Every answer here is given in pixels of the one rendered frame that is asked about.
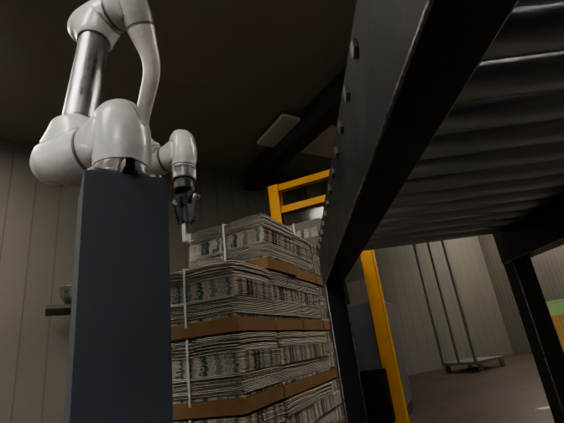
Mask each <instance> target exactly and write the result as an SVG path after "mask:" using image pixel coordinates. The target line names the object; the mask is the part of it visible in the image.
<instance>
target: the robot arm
mask: <svg viewBox="0 0 564 423"><path fill-rule="evenodd" d="M67 28H68V32H69V34H70V36H71V38H73V40H74V41H75V42H76V43H77V46H76V54H75V58H74V62H73V66H72V70H71V74H70V81H69V85H68V89H67V93H66V97H65V104H64V108H63V112H62V115H60V116H58V117H55V118H54V119H52V121H51V122H50V125H49V126H48V128H47V130H46V131H45V133H44V135H43V137H42V139H41V140H40V141H39V144H37V145H36V146H35V147H34V149H33V151H32V153H31V156H30V160H29V166H30V169H31V170H32V172H33V174H34V176H35V177H36V178H37V179H38V180H40V181H41V182H43V183H45V184H47V185H52V186H54V187H59V188H69V187H75V186H79V185H81V182H82V178H83V174H84V170H85V169H86V170H100V171H107V172H114V173H122V174H130V175H143V176H151V177H158V178H162V176H161V175H165V174H167V173H169V172H171V178H172V181H173V182H174V191H175V197H174V200H173V201H172V202H171V201H170V202H169V205H170V206H171V210H172V212H173V216H174V219H175V224H176V225H179V226H180V234H182V243H185V244H190V243H191V232H192V230H191V224H192V223H193V222H196V218H197V212H198V206H199V201H200V199H201V196H200V195H198V194H196V193H195V182H196V161H197V150H196V141H195V139H194V136H193V135H192V134H191V133H190V132H189V131H187V130H184V129H177V130H175V131H174V132H173V133H172V134H171V135H170V138H169V142H167V143H166V144H165V145H164V146H162V147H161V146H160V145H159V143H157V142H155V141H153V139H152V138H151V132H150V128H149V120H150V116H151V112H152V109H153V105H154V99H155V96H156V93H157V90H158V85H159V78H160V58H159V50H158V45H157V39H156V33H155V27H154V20H153V16H152V13H151V10H150V7H149V4H148V1H147V0H90V1H88V2H86V3H84V4H82V5H81V6H80V7H79V8H77V9H76V10H75V11H74V12H73V13H72V14H71V16H70V17H69V19H68V22H67ZM125 31H127V32H128V35H129V37H130V39H131V40H132V41H133V44H134V46H135V48H136V49H137V51H138V53H139V55H140V58H141V61H142V64H143V78H142V83H141V87H140V92H139V96H138V105H136V104H135V103H133V102H130V101H129V100H125V99H121V98H116V99H112V100H108V101H106V102H104V103H103V104H102V105H100V100H101V94H102V85H103V80H104V75H105V69H106V64H107V55H108V52H110V51H111V50H112V48H113V46H114V45H115V44H116V42H117V41H118V39H119V37H120V35H121V34H122V33H123V32H125ZM99 105H100V106H99ZM176 202H177V203H178V207H179V210H178V207H177V203H176Z"/></svg>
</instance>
